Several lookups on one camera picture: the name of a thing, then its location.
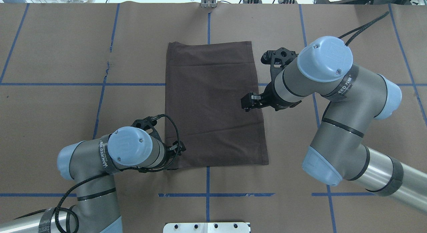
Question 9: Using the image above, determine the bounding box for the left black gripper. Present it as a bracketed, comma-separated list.
[162, 141, 186, 167]

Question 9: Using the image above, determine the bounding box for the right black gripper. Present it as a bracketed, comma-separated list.
[241, 83, 302, 112]

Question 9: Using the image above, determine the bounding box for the black braided cable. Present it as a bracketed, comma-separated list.
[13, 113, 182, 233]

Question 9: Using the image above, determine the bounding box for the dark brown t-shirt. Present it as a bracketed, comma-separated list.
[165, 41, 269, 169]

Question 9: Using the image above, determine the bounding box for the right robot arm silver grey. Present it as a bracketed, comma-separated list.
[241, 36, 426, 213]

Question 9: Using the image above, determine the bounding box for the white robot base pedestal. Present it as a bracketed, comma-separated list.
[163, 222, 252, 233]

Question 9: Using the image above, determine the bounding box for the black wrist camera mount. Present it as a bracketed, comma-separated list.
[260, 47, 299, 81]
[131, 115, 163, 143]

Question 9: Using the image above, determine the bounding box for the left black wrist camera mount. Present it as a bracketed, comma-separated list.
[131, 115, 163, 143]

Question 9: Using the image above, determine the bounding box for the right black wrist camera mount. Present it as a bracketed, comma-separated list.
[260, 47, 299, 81]

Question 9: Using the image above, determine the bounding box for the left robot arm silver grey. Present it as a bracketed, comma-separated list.
[1, 126, 185, 233]

